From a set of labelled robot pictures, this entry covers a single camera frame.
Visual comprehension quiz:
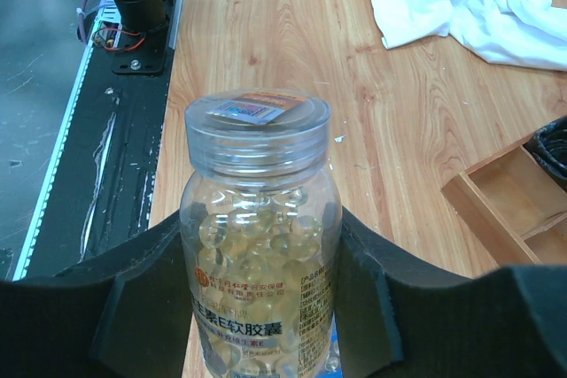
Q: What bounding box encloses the blue weekly pill organizer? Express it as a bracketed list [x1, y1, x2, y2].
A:
[322, 329, 342, 377]

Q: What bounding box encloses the clear jar of pills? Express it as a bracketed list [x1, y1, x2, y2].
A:
[178, 88, 344, 378]

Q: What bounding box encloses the wooden compartment tray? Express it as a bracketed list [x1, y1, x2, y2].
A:
[442, 136, 566, 266]

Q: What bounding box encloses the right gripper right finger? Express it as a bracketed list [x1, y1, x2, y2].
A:
[335, 212, 566, 377]

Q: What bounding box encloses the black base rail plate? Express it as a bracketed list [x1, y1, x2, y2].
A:
[13, 0, 174, 280]

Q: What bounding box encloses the white crumpled cloth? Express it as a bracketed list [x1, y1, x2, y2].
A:
[370, 0, 566, 71]

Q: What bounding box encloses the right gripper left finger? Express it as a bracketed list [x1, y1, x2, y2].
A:
[1, 213, 192, 377]

